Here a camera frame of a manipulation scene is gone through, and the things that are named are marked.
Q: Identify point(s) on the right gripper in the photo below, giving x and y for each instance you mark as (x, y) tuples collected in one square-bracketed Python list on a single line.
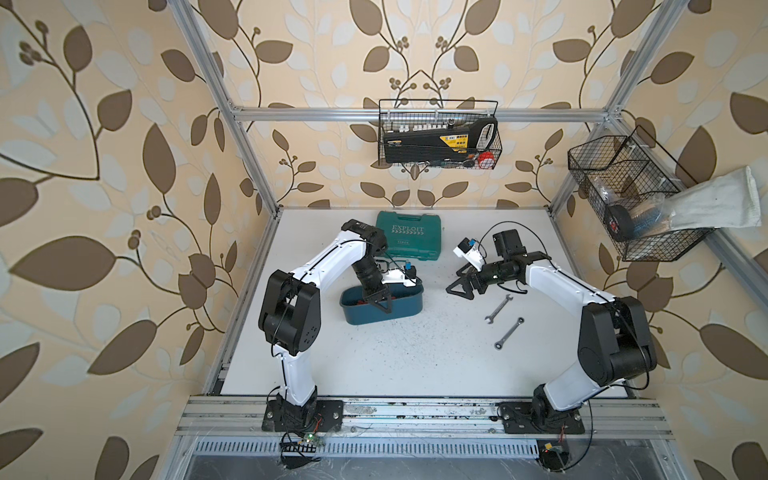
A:
[(464, 280)]

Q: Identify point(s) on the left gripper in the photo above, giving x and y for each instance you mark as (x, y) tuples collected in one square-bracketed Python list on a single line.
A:
[(381, 300)]

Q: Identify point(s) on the teal plastic storage box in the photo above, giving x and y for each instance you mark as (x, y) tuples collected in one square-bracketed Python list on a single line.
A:
[(404, 302)]

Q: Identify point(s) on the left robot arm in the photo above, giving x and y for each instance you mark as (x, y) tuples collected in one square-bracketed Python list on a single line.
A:
[(290, 315)]

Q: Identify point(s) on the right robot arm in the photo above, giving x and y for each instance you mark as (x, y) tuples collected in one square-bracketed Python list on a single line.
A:
[(614, 339)]

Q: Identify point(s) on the upper silver wrench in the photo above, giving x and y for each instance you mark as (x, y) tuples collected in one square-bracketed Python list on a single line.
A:
[(490, 318)]

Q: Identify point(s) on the silver wrench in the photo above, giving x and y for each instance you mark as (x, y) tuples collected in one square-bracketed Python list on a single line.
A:
[(490, 318), (499, 344)]

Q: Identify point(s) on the green tool case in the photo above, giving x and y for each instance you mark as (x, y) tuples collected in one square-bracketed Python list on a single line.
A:
[(411, 236)]

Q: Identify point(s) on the lower silver wrench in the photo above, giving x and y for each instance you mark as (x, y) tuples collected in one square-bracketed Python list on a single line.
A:
[(499, 344)]

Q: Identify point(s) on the red white tape roll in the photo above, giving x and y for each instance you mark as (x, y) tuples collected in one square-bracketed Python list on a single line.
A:
[(486, 160)]

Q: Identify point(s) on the black tape measure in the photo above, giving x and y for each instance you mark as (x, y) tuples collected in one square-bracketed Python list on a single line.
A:
[(618, 223)]

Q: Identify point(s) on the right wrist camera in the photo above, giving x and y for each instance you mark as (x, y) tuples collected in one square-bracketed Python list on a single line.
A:
[(469, 250)]

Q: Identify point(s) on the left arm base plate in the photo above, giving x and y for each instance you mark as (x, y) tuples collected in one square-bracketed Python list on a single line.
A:
[(316, 416)]

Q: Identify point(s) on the black wire basket back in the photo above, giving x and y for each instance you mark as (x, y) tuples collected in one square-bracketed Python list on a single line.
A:
[(404, 111)]

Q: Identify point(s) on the black wire basket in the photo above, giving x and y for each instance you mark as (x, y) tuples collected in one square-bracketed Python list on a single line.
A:
[(620, 169), (404, 111)]

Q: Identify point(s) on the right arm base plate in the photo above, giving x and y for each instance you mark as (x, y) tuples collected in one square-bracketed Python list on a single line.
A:
[(525, 417)]

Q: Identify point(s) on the black wire basket right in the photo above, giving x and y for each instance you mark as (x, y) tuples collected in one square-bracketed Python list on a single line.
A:
[(620, 169)]

